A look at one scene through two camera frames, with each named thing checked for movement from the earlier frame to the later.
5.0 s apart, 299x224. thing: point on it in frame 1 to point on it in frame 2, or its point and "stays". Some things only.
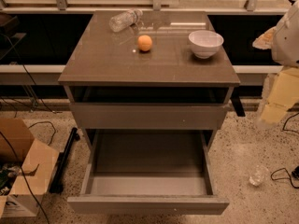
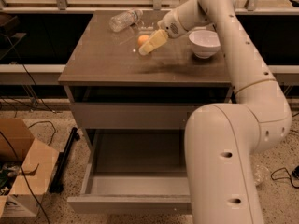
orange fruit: [145, 42] stays
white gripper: [287, 41] to [169, 24]
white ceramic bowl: [205, 42] stays
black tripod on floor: [57, 185] stays
